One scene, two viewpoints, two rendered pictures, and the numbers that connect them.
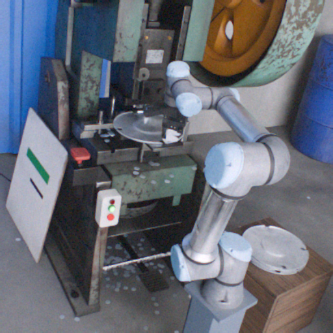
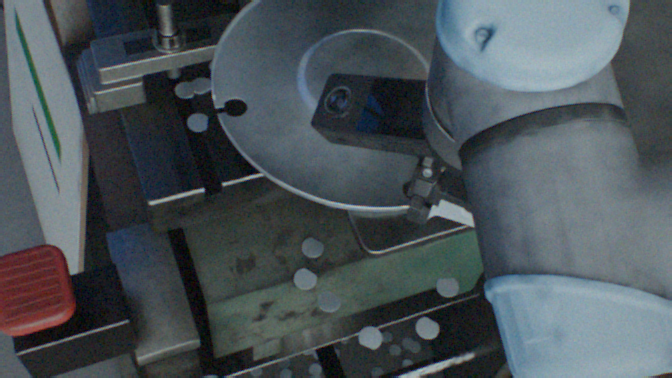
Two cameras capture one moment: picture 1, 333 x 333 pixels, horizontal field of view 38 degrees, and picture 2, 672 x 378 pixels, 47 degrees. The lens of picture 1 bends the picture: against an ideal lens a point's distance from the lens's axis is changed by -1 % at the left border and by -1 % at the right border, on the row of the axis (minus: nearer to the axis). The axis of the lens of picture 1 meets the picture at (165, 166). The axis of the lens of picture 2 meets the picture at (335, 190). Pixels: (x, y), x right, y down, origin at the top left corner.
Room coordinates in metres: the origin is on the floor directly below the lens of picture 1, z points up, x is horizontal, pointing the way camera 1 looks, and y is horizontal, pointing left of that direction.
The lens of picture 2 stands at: (1.30, 0.06, 1.33)
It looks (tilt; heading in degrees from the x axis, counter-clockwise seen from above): 57 degrees down; 5
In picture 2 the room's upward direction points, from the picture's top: 9 degrees clockwise
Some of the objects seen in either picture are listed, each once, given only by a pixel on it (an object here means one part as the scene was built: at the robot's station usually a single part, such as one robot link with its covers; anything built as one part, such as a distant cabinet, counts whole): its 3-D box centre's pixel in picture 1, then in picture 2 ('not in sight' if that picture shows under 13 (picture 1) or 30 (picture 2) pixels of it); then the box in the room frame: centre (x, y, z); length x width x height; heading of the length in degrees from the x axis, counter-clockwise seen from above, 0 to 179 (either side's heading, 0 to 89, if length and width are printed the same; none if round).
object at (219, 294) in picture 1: (224, 281); not in sight; (1.26, -0.27, 0.50); 0.15 x 0.15 x 0.10
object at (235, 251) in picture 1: (230, 256); not in sight; (1.26, -0.26, 0.62); 0.13 x 0.12 x 0.14; 115
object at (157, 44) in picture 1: (148, 59); not in sight; (1.85, 0.14, 1.04); 0.17 x 0.15 x 0.30; 34
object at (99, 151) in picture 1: (132, 136); (314, 60); (1.89, 0.16, 0.68); 0.45 x 0.30 x 0.06; 124
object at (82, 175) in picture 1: (82, 184); (86, 343); (1.52, 0.30, 0.62); 0.10 x 0.06 x 0.20; 124
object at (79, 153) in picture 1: (79, 160); (40, 303); (1.51, 0.31, 0.72); 0.07 x 0.06 x 0.08; 34
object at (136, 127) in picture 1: (148, 126); (366, 79); (1.78, 0.09, 0.78); 0.29 x 0.29 x 0.01
